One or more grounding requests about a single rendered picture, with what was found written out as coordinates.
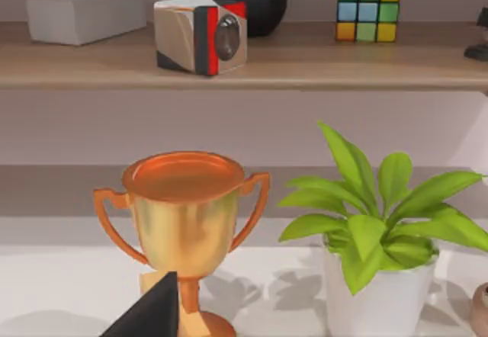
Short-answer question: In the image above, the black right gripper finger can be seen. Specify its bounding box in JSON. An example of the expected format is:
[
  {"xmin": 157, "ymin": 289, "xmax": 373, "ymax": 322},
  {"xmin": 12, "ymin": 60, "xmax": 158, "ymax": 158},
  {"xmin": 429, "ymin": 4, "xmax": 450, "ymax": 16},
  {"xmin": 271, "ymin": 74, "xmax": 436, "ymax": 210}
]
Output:
[{"xmin": 99, "ymin": 271, "xmax": 180, "ymax": 337}]

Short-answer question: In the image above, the gold trophy cup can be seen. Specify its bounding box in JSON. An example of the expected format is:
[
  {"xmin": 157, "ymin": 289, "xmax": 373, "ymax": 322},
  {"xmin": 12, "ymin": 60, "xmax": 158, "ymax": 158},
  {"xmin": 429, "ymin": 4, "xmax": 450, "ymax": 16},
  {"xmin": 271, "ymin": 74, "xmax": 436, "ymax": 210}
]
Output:
[{"xmin": 93, "ymin": 150, "xmax": 271, "ymax": 337}]

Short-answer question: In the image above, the green plant in white pot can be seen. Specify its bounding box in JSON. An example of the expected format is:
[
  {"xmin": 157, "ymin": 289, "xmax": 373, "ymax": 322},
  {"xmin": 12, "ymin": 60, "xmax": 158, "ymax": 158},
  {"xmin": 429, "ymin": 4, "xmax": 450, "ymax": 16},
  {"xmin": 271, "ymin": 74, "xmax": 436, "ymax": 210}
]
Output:
[{"xmin": 277, "ymin": 120, "xmax": 488, "ymax": 337}]

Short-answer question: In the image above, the wooden shelf board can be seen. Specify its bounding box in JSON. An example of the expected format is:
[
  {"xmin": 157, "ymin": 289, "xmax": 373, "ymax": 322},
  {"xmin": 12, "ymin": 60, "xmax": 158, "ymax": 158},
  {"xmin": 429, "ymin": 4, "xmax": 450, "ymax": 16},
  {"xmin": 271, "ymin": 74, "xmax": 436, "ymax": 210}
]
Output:
[{"xmin": 0, "ymin": 20, "xmax": 488, "ymax": 94}]

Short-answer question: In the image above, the white tissue box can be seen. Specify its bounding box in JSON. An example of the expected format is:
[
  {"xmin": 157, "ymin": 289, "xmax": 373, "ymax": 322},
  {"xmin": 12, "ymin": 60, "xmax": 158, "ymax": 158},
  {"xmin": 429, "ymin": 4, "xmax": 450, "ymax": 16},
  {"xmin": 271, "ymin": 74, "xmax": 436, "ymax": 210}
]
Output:
[{"xmin": 25, "ymin": 0, "xmax": 147, "ymax": 47}]

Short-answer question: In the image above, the brown round pot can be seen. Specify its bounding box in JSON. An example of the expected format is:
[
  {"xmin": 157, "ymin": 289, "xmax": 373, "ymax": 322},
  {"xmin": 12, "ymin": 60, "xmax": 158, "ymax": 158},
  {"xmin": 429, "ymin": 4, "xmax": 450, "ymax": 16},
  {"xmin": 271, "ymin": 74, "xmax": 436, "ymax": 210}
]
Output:
[{"xmin": 468, "ymin": 282, "xmax": 488, "ymax": 337}]

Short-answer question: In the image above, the colourful puzzle cube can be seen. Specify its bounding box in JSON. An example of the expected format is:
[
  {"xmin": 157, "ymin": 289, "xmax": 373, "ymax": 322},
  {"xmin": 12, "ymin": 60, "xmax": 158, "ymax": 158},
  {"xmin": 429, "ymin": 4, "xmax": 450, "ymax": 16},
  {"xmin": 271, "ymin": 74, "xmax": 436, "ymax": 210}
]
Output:
[{"xmin": 335, "ymin": 0, "xmax": 403, "ymax": 43}]

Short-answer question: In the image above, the small black figurine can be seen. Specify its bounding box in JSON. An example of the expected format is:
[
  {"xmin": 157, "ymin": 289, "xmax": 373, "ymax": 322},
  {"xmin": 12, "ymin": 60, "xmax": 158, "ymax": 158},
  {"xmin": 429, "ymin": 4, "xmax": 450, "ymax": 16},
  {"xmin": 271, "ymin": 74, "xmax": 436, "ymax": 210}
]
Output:
[{"xmin": 464, "ymin": 7, "xmax": 488, "ymax": 63}]

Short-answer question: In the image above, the beige red cube camera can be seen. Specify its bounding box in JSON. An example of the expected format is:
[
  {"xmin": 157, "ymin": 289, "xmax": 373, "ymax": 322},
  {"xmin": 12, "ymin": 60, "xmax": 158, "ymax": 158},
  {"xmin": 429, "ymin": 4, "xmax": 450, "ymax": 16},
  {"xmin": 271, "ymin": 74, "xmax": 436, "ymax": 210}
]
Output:
[{"xmin": 153, "ymin": 0, "xmax": 248, "ymax": 77}]

